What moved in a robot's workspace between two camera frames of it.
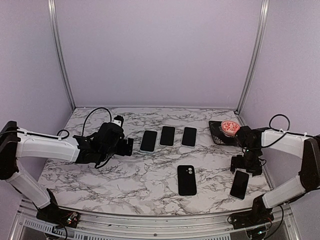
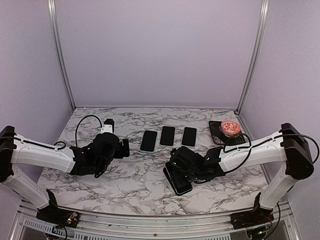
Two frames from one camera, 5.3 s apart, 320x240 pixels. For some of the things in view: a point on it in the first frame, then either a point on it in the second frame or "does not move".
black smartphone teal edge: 167,136 does not move
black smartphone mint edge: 148,141 does not move
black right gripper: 256,169 -> 176,171
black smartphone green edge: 239,185 -> 181,183
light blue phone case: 148,141 does not move
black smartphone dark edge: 189,136 does not move
